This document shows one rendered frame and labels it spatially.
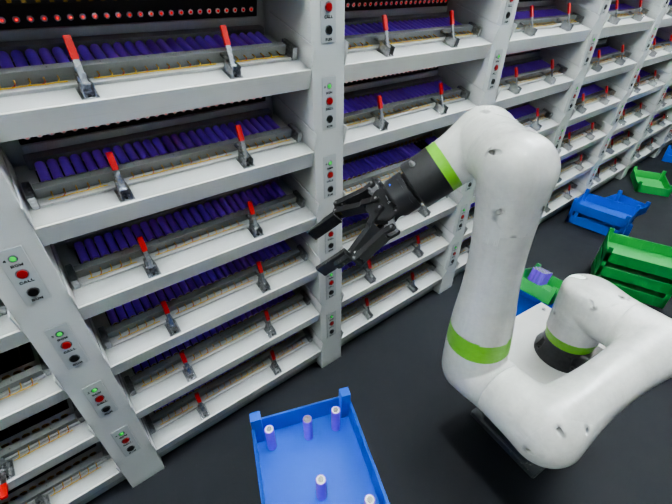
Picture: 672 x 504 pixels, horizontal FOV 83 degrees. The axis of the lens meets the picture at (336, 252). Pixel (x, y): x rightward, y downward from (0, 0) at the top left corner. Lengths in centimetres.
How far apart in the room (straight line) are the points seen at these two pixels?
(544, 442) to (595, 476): 80
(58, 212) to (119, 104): 23
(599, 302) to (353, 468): 68
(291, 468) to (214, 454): 63
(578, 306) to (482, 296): 45
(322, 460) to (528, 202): 59
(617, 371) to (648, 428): 85
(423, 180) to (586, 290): 58
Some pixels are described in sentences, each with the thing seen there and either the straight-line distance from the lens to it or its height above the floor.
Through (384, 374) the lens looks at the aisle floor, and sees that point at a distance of 154.
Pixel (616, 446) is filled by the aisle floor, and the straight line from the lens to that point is 166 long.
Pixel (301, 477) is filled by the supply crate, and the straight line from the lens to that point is 82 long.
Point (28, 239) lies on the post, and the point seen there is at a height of 86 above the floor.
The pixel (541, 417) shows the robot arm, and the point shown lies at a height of 65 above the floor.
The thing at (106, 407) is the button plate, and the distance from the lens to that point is 115.
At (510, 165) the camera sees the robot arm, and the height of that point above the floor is 104.
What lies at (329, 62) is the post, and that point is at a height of 108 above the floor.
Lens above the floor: 123
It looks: 36 degrees down
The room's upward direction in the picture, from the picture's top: straight up
